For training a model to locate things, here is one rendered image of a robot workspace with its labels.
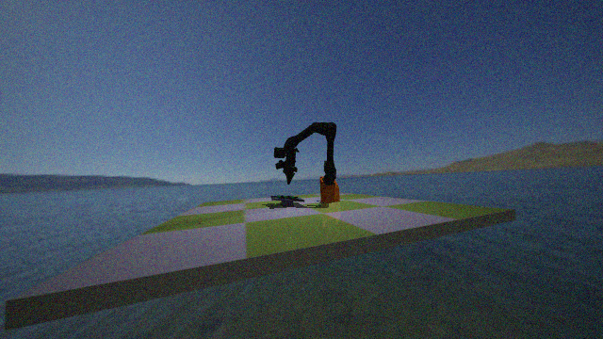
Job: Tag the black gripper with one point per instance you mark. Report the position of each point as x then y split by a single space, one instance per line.
289 171

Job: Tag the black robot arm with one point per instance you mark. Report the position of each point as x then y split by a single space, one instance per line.
327 129

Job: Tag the dark grey switch panel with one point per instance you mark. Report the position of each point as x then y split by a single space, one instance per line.
287 201

